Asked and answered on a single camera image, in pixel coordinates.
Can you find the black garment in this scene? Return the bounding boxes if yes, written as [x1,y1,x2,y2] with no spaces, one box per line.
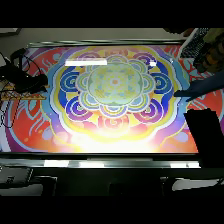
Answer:
[183,107,224,168]

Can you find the heap of clothes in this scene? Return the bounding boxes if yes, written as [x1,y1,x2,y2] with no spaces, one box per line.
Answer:
[178,27,224,76]

